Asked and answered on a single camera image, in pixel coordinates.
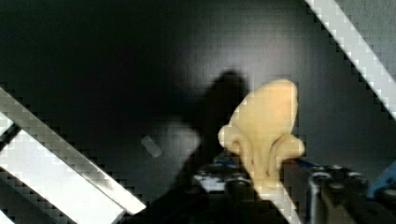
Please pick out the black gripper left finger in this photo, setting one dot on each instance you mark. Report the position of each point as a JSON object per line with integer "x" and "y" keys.
{"x": 219, "y": 193}

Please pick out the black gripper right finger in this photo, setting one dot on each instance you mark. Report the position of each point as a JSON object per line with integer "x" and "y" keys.
{"x": 332, "y": 194}

